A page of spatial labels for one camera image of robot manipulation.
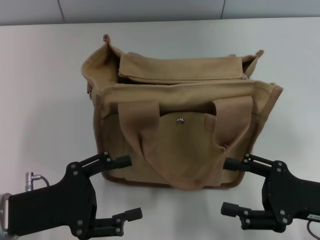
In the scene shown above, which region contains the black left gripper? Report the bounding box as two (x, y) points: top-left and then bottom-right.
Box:
(8, 150), (144, 237)

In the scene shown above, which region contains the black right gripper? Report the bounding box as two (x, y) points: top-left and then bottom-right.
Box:
(220, 152), (320, 232)

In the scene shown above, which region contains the khaki canvas food bag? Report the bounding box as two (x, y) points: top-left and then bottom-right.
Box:
(81, 33), (285, 192)

